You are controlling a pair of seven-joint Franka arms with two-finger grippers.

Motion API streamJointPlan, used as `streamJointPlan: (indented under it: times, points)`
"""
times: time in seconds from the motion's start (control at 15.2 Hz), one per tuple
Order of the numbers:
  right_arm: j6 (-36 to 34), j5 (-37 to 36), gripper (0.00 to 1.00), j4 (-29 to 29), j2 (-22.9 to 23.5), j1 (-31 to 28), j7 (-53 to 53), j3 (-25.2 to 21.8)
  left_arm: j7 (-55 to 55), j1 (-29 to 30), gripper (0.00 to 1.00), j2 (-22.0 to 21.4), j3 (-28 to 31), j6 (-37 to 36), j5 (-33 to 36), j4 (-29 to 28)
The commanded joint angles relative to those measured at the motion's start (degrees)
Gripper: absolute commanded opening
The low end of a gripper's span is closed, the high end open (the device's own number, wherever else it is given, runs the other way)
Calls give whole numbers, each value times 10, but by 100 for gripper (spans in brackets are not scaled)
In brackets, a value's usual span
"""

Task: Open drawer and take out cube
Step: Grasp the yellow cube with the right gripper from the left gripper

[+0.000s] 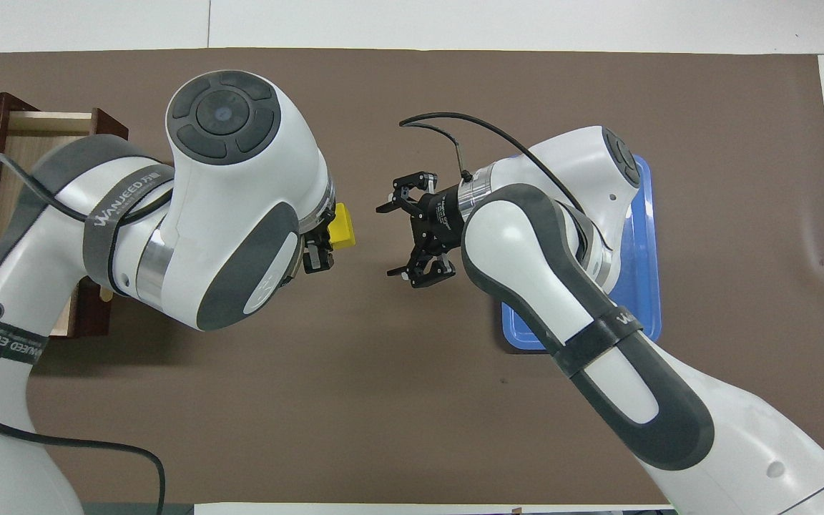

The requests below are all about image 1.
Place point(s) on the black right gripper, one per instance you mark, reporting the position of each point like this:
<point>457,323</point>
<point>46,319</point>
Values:
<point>440,214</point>

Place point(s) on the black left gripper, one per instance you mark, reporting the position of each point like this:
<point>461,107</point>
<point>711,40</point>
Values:
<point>322,229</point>

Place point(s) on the yellow cube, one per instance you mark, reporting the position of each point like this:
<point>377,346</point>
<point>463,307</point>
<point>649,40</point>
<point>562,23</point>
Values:
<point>344,225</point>

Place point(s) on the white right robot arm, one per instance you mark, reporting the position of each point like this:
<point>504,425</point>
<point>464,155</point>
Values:
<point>526,236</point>

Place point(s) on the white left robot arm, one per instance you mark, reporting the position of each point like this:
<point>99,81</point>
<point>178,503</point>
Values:
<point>240,179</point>

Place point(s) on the brown paper table mat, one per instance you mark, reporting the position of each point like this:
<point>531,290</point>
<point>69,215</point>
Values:
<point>383,400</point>

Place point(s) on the blue plastic tray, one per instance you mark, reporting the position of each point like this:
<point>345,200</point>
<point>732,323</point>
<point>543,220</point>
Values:
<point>648,286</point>

